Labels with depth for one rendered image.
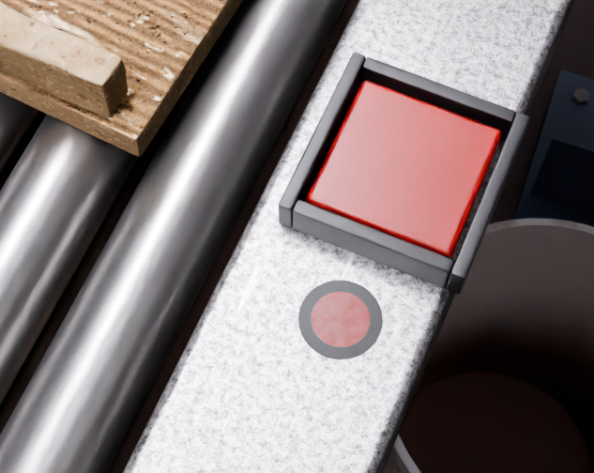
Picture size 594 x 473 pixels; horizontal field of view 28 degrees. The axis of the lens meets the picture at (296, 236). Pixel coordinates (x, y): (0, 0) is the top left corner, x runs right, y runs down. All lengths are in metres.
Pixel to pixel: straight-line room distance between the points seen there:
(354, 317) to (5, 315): 0.13
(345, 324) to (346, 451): 0.05
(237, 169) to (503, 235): 0.64
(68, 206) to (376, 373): 0.14
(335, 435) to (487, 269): 0.73
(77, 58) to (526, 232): 0.71
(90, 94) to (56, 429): 0.13
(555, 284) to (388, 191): 0.75
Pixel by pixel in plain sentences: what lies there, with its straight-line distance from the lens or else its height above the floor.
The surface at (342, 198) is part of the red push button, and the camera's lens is 0.45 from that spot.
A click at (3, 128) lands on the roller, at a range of 0.50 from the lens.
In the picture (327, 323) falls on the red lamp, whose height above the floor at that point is 0.92.
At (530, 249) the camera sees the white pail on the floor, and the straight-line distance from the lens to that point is 1.13.
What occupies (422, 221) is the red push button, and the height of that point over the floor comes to 0.93.
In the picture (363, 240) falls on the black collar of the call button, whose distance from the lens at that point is 0.44.
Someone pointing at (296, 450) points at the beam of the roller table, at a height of 0.92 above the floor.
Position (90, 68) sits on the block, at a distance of 0.45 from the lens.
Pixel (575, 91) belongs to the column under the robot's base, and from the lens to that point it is 1.59.
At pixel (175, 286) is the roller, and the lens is 0.46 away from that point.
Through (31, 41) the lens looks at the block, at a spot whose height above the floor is 0.96.
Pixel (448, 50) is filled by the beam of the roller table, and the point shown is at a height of 0.91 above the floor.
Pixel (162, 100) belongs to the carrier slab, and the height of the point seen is 0.93.
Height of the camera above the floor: 1.33
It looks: 65 degrees down
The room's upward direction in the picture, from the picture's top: 1 degrees clockwise
